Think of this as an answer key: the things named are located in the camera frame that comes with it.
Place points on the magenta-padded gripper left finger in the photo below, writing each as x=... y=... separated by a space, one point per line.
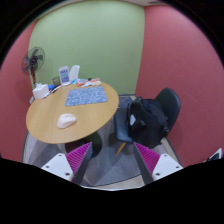
x=78 y=156

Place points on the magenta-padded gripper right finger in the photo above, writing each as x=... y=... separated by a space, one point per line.
x=148 y=157

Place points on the cream computer mouse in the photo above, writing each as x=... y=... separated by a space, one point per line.
x=66 y=120

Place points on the blue patterned mouse pad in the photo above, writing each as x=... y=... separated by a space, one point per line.
x=86 y=96

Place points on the black backpack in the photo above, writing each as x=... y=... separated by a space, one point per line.
x=148 y=123

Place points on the black plastic chair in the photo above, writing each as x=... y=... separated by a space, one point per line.
x=170 y=101

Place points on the black marker pen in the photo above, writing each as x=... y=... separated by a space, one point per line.
x=56 y=89

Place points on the small blue box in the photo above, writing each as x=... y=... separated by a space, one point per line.
x=51 y=87

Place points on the white tissue box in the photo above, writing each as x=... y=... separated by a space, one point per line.
x=40 y=91

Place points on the light blue packet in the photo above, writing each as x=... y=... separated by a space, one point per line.
x=73 y=81

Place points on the yellow and orange snack packet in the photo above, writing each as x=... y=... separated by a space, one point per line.
x=95 y=81

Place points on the dark mesh pen cup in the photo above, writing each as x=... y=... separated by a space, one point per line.
x=56 y=81

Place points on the black standing fan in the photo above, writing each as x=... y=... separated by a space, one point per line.
x=33 y=61

